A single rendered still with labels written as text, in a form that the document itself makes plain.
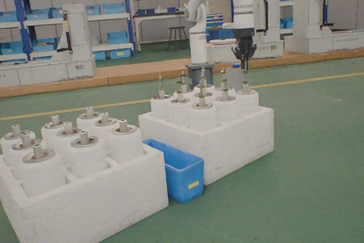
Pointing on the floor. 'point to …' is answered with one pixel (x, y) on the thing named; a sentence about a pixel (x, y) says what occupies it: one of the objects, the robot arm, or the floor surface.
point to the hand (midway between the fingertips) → (244, 65)
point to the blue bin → (180, 172)
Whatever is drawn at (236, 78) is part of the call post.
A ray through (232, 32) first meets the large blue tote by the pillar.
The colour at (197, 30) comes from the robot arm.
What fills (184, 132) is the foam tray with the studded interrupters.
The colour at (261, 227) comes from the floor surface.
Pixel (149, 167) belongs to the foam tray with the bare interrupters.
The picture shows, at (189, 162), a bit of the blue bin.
